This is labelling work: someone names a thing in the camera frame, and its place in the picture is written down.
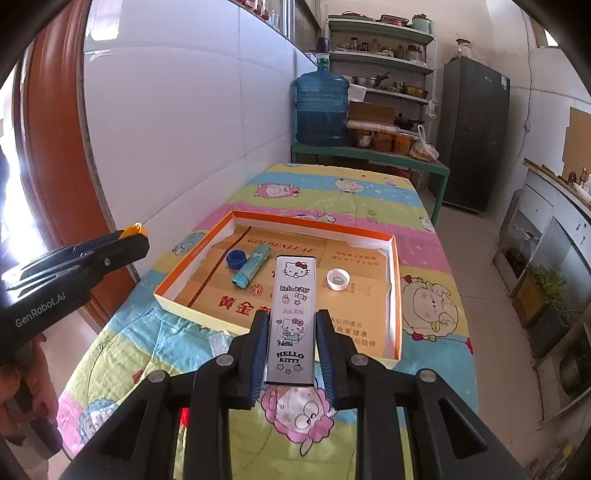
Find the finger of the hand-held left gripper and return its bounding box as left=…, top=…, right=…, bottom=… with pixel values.
left=0, top=228, right=125, bottom=287
left=7, top=235, right=151, bottom=298

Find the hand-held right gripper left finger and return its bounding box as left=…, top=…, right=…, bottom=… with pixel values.
left=58, top=310, right=273, bottom=480

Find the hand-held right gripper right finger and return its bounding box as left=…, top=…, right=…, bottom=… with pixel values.
left=315, top=310, right=532, bottom=480

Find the white cartoon printed case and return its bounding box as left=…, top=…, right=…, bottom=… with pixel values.
left=264, top=256, right=317, bottom=387

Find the shallow orange-rimmed box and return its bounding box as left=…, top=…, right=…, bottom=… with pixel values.
left=154, top=210, right=404, bottom=370

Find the white bottle cap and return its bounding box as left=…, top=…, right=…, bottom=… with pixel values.
left=326, top=268, right=351, bottom=291

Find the teal tube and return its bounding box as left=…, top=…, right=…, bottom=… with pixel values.
left=232, top=244, right=270, bottom=289

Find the person's left hand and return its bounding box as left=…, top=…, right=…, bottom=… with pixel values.
left=0, top=332, right=63, bottom=462

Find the flattened cardboard sheet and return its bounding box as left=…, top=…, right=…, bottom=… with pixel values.
left=189, top=226, right=393, bottom=358

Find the red-brown wooden door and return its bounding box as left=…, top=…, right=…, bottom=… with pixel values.
left=0, top=0, right=139, bottom=333

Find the green table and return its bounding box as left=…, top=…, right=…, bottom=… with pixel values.
left=291, top=141, right=451, bottom=222

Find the plant in yellow pot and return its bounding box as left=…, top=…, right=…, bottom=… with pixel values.
left=512, top=265, right=568, bottom=328

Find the plastic bag of food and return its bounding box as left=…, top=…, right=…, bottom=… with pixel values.
left=410, top=124, right=439, bottom=162

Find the plant in dark pot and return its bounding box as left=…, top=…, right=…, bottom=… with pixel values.
left=531, top=300, right=587, bottom=358

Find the white flat package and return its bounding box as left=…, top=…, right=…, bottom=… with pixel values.
left=346, top=120, right=395, bottom=132

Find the blue water jug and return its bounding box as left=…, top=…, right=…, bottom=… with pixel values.
left=294, top=71, right=350, bottom=146

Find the steel cooking pot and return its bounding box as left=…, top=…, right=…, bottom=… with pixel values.
left=556, top=351, right=591, bottom=398

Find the brown cardboard box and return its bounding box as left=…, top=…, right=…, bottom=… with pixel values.
left=348, top=102, right=397, bottom=124

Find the grey kitchen counter cabinet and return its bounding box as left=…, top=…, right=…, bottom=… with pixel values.
left=492, top=157, right=591, bottom=416

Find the dark grey refrigerator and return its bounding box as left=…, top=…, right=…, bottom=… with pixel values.
left=427, top=58, right=511, bottom=215

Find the row of windowsill bottles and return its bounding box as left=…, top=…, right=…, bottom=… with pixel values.
left=231, top=0, right=296, bottom=33

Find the water jug pump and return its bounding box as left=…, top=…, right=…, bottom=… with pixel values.
left=315, top=38, right=332, bottom=75

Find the white metal shelf rack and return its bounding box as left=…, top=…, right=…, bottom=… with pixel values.
left=325, top=14, right=437, bottom=185

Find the row of glass jars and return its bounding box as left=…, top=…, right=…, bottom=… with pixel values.
left=339, top=37, right=424, bottom=63

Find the black pot with handle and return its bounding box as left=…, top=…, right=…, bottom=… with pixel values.
left=393, top=113, right=426, bottom=131

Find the cardboard wall panel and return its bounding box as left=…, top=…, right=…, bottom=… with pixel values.
left=562, top=107, right=591, bottom=164

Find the wall cable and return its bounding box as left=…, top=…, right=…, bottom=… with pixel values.
left=521, top=9, right=539, bottom=158

